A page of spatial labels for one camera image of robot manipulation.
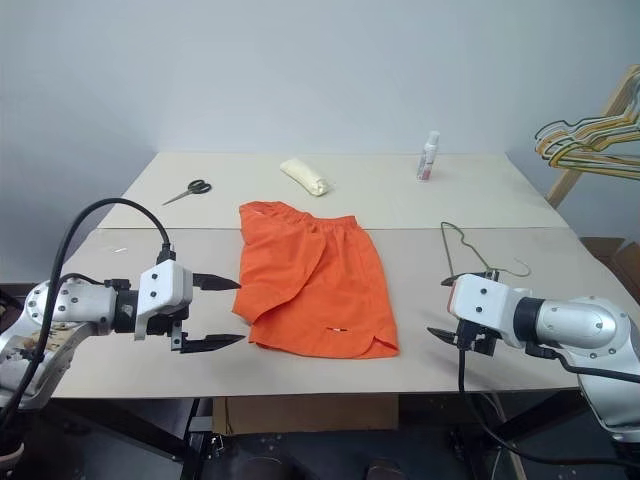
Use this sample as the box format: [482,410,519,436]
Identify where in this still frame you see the black table frame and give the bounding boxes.
[49,393,601,480]

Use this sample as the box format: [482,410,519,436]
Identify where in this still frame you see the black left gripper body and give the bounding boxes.
[147,304,193,354]

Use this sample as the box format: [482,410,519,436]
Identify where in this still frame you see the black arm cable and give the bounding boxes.
[456,343,640,474]
[0,197,177,441]

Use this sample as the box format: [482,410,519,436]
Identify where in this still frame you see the green wire hanger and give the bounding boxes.
[547,143,640,177]
[439,220,532,281]

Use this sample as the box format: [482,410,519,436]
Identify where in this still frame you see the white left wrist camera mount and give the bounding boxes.
[133,260,195,342]

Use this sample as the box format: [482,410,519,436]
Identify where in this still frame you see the white spray bottle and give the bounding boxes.
[415,130,442,183]

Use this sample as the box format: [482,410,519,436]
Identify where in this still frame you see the black handled scissors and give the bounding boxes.
[161,178,213,207]

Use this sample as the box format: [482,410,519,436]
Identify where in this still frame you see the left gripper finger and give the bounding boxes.
[179,333,247,356]
[192,272,243,293]

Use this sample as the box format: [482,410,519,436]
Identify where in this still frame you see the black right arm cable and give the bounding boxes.
[456,343,640,474]

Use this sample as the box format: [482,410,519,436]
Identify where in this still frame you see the flat cardboard sheet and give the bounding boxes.
[212,394,400,436]

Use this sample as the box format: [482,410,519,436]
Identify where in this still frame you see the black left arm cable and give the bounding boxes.
[0,197,177,441]

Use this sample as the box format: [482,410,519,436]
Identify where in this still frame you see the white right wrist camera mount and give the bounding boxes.
[446,273,524,349]

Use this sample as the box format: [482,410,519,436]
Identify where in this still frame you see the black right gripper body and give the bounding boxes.
[452,320,499,357]

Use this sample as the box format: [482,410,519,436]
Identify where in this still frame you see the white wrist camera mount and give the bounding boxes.
[446,273,524,349]
[133,260,195,342]

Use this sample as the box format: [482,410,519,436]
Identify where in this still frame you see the orange shorts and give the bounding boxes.
[232,200,401,361]

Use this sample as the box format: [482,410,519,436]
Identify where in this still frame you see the cream rolled cloth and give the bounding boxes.
[279,157,333,198]

